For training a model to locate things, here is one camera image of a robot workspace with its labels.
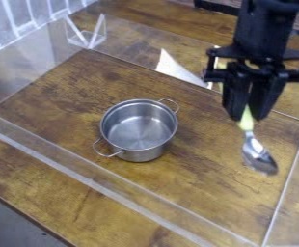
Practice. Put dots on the black bar in background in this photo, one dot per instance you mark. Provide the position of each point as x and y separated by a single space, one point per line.
217 7

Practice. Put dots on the small steel pot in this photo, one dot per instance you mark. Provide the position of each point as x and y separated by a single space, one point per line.
136 129

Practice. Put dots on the clear acrylic enclosure wall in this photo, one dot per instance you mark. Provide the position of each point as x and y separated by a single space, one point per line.
121 49

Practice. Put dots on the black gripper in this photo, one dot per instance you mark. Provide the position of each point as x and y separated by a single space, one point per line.
261 34

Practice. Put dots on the green handled metal spoon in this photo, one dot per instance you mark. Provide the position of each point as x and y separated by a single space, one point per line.
256 157

